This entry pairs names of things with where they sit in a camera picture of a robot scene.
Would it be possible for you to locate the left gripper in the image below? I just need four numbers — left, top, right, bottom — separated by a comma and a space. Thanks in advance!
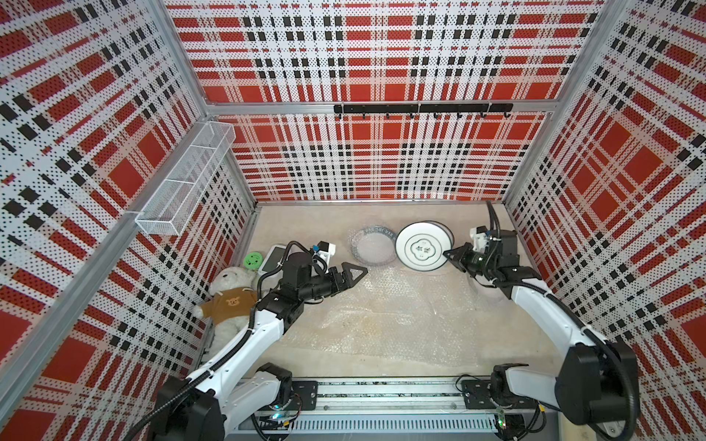
299, 262, 367, 301

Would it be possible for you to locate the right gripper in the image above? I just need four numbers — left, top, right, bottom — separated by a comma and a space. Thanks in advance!
442, 243, 496, 279

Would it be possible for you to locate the white plate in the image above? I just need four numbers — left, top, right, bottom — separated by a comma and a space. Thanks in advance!
395, 220, 454, 272

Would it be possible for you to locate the bubble wrap of orange plate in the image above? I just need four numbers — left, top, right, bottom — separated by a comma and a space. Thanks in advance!
282, 265, 553, 366

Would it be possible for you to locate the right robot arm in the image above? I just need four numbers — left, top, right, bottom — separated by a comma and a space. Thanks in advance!
443, 227, 641, 440

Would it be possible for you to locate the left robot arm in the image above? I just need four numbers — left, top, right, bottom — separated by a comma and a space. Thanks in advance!
125, 248, 368, 440

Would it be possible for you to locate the bubble wrap of rear plate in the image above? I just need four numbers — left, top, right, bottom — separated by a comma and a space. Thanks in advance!
344, 219, 401, 274

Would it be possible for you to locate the grey rimmed plate rear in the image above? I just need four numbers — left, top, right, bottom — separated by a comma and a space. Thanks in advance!
350, 225, 398, 268

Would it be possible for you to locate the white digital clock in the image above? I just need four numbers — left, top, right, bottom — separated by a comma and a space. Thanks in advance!
257, 244, 286, 276

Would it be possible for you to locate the green round button toy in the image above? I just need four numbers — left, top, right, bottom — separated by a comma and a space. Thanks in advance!
243, 252, 264, 271

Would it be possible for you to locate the white teddy bear toy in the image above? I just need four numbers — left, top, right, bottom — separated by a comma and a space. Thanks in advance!
192, 266, 257, 356

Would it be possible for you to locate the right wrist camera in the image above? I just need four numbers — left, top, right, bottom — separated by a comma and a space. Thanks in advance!
470, 226, 489, 254

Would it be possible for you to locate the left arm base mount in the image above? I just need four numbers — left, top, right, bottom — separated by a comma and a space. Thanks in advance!
272, 380, 319, 411

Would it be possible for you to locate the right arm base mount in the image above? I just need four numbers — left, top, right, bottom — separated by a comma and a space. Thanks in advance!
455, 377, 535, 411

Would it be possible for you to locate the black hook rail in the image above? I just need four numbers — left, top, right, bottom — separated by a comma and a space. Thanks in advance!
333, 103, 514, 117

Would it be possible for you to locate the white wire mesh basket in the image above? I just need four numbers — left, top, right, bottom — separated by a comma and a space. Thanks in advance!
136, 121, 235, 236

